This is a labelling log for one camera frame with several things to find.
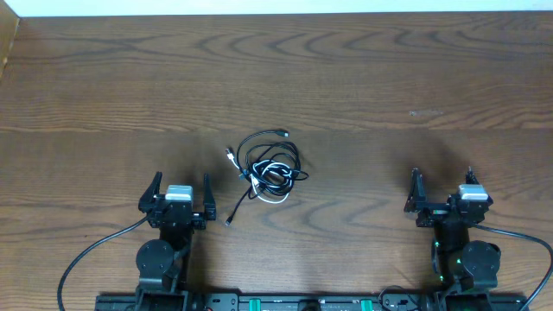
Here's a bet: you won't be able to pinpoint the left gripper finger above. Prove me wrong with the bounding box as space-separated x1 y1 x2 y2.
138 171 162 213
203 174 216 220

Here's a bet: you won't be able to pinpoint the white usb cable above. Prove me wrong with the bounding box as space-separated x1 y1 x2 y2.
225 148 295 205

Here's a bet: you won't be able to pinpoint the black usb cable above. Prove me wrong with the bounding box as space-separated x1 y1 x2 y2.
225 129 310 226

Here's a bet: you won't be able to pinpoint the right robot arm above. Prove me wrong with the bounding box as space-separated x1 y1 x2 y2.
404 168 501 310

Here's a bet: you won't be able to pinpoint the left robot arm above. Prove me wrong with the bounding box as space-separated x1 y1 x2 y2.
134 172 217 310

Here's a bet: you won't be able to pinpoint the right camera cable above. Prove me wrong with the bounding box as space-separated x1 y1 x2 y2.
473 223 553 311

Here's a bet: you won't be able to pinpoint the camera cable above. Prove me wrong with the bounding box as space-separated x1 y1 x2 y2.
473 223 553 311
57 214 150 311

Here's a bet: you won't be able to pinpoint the left camera cable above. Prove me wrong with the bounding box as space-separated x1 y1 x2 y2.
57 214 150 311

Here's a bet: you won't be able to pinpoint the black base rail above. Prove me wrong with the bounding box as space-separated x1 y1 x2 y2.
94 293 525 311

